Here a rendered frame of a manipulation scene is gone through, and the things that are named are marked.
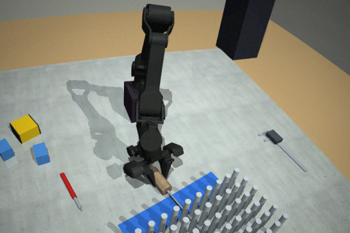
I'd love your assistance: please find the blue striped tape strip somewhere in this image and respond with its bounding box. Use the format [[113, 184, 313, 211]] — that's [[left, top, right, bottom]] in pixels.
[[118, 172, 218, 233]]

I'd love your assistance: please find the red-handled screwdriver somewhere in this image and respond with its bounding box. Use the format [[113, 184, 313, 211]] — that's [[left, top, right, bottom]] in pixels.
[[60, 173, 83, 211]]

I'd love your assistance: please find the yellow box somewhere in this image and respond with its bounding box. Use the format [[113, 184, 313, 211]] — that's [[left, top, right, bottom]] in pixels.
[[10, 114, 41, 144]]

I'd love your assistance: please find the blue block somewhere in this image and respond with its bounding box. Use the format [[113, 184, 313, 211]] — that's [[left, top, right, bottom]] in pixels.
[[33, 142, 50, 166], [0, 138, 14, 162]]

